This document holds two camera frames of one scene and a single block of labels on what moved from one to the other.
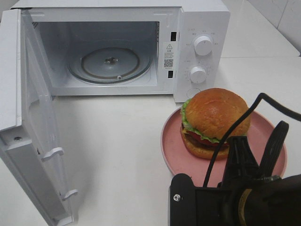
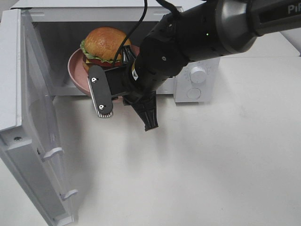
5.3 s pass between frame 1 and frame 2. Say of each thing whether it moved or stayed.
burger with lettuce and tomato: moved
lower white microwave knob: stayed
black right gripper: moved
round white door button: stayed
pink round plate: moved
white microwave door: stayed
